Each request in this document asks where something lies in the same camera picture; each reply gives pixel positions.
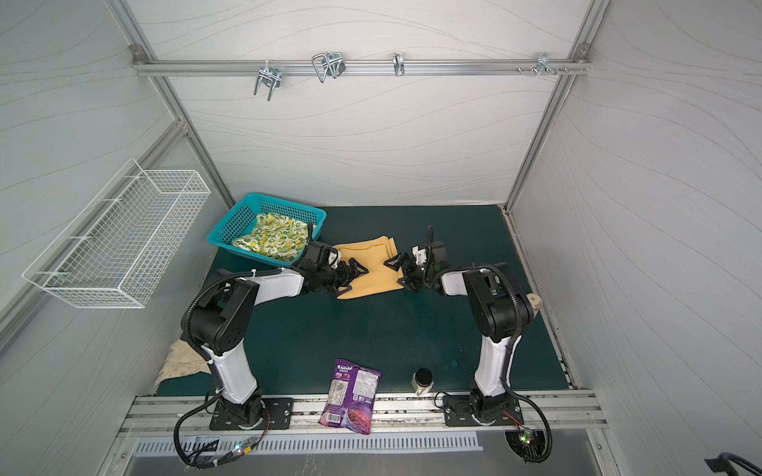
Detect small white bottle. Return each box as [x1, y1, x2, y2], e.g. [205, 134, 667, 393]
[526, 293, 543, 317]

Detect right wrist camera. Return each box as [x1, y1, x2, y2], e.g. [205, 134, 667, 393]
[412, 247, 428, 266]

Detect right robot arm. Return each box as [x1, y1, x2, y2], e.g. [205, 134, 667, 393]
[384, 228, 554, 464]

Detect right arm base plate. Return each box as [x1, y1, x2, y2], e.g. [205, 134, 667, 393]
[434, 391, 524, 428]

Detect yellow skirt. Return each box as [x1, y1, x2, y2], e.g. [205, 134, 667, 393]
[335, 236, 403, 301]

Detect metal u-bolt clamp middle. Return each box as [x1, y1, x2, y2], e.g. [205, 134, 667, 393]
[312, 52, 346, 83]

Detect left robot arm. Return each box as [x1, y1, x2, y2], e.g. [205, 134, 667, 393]
[173, 223, 369, 470]

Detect green floral skirt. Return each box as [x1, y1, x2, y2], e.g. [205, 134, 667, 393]
[231, 212, 310, 263]

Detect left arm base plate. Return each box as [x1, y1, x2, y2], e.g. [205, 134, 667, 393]
[210, 397, 294, 432]

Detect metal u-bolt clamp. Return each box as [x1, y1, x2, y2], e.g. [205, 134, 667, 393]
[253, 65, 282, 101]
[312, 52, 346, 83]

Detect aluminium cross bar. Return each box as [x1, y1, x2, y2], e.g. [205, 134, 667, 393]
[133, 57, 593, 77]

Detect small black-lidded jar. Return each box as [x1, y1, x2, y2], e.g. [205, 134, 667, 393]
[412, 368, 434, 396]

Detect metal clamp right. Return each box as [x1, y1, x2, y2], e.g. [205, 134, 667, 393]
[393, 53, 405, 77]

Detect metal u-bolt clamp left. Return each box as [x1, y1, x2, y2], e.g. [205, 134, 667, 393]
[253, 65, 282, 101]

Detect teal plastic basket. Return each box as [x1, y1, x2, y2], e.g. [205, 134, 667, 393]
[208, 194, 327, 267]

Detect purple snack bag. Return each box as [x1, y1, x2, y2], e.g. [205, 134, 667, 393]
[319, 359, 382, 436]

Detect beige work glove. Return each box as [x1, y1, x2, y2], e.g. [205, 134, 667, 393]
[154, 339, 210, 387]

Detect white wire basket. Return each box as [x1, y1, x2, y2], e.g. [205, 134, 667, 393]
[22, 159, 210, 309]

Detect metal corner bracket bolts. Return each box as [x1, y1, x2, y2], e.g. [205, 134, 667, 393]
[516, 53, 568, 77]

